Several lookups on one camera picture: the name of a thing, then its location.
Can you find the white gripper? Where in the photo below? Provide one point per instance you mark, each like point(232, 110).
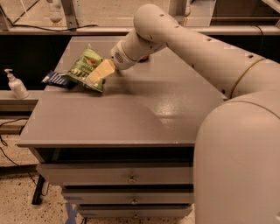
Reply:
point(121, 59)

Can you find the green jalapeno chip bag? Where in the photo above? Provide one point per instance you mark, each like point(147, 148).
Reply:
point(83, 67)

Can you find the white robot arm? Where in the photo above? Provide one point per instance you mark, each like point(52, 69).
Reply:
point(236, 165)

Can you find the red apple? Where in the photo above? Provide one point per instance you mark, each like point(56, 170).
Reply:
point(144, 59)

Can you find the grey drawer cabinet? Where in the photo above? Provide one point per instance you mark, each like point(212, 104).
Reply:
point(150, 113)

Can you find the white pump bottle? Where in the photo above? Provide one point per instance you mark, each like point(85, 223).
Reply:
point(16, 85)

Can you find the top grey drawer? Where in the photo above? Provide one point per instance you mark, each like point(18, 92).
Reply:
point(116, 174)

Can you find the grey drawer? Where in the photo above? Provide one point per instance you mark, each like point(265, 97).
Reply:
point(131, 196)
point(134, 211)
point(116, 174)

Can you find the middle grey drawer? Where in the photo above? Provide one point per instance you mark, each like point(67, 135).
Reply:
point(131, 196)

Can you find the bottom grey drawer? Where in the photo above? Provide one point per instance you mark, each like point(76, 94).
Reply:
point(134, 211)

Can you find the grey metal rail frame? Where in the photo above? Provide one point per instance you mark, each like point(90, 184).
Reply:
point(212, 17)

